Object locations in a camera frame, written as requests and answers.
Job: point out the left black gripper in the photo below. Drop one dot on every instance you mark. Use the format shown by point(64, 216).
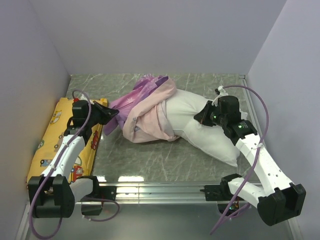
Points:
point(106, 113)

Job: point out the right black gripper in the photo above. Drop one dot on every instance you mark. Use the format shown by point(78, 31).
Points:
point(204, 116)

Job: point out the white pillow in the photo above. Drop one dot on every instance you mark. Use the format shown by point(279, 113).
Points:
point(180, 111)

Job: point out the purple princess print pillowcase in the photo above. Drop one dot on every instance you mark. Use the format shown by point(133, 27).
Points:
point(132, 100)

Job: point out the pink pillowcase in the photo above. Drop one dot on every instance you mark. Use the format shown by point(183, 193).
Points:
point(147, 121)

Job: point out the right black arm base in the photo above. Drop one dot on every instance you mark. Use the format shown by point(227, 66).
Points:
point(216, 193)

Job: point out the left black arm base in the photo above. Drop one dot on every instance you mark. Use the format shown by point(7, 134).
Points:
point(100, 197)

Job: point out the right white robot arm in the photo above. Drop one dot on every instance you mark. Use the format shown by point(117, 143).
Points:
point(278, 199)

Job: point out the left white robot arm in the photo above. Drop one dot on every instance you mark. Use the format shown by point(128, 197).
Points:
point(50, 194)

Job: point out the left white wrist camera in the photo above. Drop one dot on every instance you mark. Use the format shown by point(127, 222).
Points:
point(76, 99)

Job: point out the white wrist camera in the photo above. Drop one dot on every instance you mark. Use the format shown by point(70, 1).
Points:
point(76, 99)
point(221, 92)

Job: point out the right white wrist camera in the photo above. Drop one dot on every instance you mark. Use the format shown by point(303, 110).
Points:
point(221, 92)

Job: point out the aluminium rail frame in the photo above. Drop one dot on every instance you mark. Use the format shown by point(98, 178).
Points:
point(159, 196)

